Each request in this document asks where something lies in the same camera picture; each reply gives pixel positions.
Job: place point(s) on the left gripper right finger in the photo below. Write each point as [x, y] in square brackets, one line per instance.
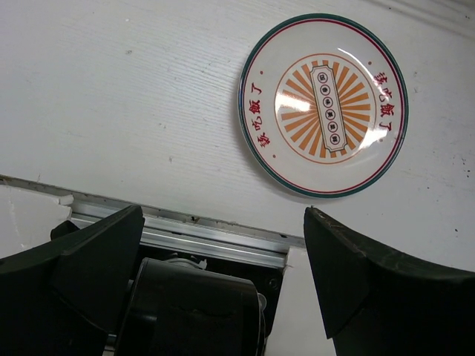
[376, 300]

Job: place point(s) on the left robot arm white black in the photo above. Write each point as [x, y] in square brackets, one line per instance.
[176, 310]

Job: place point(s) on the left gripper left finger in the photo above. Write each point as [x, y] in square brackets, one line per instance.
[65, 297]

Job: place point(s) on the orange sunburst plate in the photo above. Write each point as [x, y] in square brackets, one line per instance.
[323, 105]

